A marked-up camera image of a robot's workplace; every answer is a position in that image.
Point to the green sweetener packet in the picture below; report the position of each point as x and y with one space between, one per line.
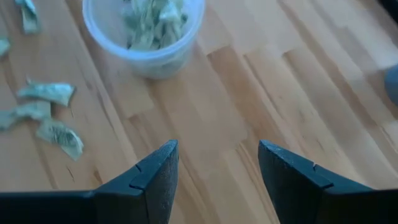
62 140
146 42
29 17
172 35
136 17
169 11
26 112
46 92

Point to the lavender faceted mug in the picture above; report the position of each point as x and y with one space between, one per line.
393 85

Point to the clear plastic cup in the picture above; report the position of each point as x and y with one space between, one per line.
102 28

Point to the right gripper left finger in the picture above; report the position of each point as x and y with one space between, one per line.
149 186

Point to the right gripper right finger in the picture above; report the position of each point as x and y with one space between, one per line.
295 186

